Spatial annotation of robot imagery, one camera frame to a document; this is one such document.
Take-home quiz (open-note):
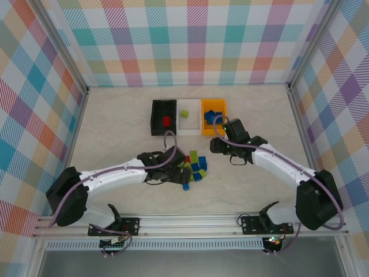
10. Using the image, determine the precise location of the wide aluminium extrusion rail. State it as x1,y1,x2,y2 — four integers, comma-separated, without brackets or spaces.
31,212,351,239

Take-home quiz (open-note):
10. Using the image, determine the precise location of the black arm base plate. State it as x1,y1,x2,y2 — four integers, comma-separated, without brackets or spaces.
88,216,141,237
240,216,295,235

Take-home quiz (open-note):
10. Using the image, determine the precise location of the aluminium frame leg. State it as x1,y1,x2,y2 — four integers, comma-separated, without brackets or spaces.
27,238,48,277
334,236,360,277

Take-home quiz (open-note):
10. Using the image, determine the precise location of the small electronics board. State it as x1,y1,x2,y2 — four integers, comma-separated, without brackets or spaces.
99,235,129,249
263,235,283,251

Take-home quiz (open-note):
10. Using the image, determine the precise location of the slotted grey cable duct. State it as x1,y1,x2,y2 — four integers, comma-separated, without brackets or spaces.
45,238,265,251

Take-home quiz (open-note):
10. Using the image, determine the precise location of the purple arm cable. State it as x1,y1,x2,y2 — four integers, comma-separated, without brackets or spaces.
49,130,178,259
213,114,345,256

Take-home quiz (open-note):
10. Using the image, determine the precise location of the black plastic bin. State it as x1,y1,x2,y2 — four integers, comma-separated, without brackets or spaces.
149,99,178,136

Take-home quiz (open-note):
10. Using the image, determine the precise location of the aluminium table edge rail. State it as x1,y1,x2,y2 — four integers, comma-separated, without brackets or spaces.
50,88,91,216
287,85,331,214

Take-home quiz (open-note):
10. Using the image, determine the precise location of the white plastic bin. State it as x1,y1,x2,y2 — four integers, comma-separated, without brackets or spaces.
175,99,202,137

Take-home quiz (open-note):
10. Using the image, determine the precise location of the aluminium frame post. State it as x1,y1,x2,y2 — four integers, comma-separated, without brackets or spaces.
28,0,90,95
287,0,347,90

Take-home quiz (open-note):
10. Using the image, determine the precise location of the orange plastic bin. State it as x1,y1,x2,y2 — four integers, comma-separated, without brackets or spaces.
200,99,228,137

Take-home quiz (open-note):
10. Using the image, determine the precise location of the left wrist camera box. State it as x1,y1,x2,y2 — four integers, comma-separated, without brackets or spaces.
159,145,187,169

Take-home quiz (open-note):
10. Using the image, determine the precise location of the grey metal shelf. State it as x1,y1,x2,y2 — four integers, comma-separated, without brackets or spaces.
37,249,347,277

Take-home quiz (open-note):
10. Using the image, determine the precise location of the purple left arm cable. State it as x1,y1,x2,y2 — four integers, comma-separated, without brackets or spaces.
49,130,178,259

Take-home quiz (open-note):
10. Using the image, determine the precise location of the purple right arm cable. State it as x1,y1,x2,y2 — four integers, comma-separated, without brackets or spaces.
213,114,345,256

